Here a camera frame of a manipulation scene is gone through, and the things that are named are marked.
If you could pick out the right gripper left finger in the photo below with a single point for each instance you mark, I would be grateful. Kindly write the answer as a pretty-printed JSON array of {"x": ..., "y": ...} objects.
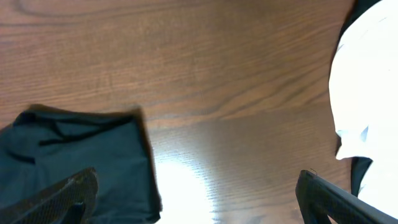
[{"x": 72, "y": 200}]

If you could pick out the white crumpled garment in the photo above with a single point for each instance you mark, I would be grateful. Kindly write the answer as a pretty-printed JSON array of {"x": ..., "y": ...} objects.
[{"x": 363, "y": 98}]

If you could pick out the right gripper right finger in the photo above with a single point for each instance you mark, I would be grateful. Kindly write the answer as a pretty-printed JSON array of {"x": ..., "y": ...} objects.
[{"x": 321, "y": 202}]

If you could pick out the black leggings with red waistband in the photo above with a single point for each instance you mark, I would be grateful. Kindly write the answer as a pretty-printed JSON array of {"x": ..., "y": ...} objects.
[{"x": 44, "y": 145}]

